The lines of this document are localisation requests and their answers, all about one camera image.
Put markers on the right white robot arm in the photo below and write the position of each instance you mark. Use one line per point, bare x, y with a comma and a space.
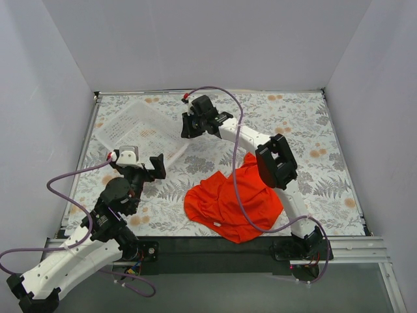
276, 164

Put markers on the white plastic laundry basket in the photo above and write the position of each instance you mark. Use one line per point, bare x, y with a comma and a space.
152, 131

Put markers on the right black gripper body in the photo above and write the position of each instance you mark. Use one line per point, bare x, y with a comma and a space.
194, 123

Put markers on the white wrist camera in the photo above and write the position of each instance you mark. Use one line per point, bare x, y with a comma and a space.
125, 156
188, 98

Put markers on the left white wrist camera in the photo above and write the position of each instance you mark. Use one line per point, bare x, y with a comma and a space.
125, 156

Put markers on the floral patterned table mat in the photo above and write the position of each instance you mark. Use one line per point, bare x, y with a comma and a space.
304, 120

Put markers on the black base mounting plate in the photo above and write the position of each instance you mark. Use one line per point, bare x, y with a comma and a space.
215, 255

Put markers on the orange t shirt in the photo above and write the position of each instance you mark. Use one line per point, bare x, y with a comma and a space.
213, 203

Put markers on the aluminium frame rail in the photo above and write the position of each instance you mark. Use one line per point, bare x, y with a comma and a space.
359, 278

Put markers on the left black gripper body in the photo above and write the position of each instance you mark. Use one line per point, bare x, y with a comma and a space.
149, 170

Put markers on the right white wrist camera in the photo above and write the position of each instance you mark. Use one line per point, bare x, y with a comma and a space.
188, 98

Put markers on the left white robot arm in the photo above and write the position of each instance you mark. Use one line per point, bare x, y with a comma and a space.
102, 237

